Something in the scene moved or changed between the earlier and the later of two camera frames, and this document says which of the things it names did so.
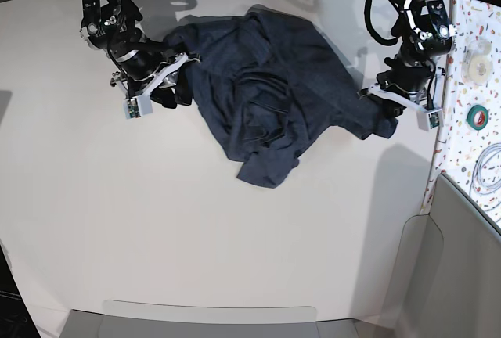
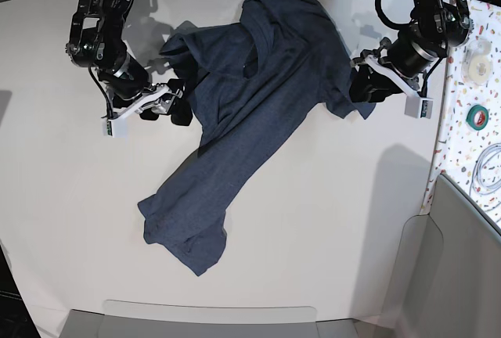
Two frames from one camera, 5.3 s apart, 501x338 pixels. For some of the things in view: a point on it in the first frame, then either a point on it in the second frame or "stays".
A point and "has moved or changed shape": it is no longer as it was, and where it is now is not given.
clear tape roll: (477, 63) stays
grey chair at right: (447, 282) stays
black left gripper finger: (165, 96) -> (148, 114)
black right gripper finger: (390, 109) -> (380, 87)
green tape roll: (477, 117) stays
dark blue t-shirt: (268, 82) has moved or changed shape
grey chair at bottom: (149, 319) stays
